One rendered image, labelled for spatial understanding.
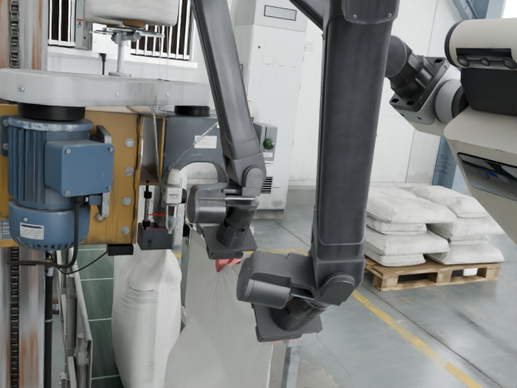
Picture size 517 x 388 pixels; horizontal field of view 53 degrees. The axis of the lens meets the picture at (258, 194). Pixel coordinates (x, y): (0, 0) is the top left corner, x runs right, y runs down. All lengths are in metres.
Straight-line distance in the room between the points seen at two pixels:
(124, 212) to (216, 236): 0.32
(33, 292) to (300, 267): 0.85
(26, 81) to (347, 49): 0.66
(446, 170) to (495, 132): 6.18
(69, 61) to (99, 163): 2.97
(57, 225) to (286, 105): 4.25
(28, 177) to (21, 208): 0.06
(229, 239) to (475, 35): 0.54
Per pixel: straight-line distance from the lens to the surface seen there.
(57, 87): 0.99
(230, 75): 0.91
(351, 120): 0.50
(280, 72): 5.10
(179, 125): 1.25
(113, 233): 1.29
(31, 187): 1.05
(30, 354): 1.46
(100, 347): 2.15
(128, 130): 1.23
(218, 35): 0.90
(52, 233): 1.06
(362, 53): 0.47
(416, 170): 6.97
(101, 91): 1.04
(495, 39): 0.80
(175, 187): 1.22
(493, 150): 0.93
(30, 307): 1.40
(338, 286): 0.63
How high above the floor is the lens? 1.46
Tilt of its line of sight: 13 degrees down
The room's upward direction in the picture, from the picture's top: 6 degrees clockwise
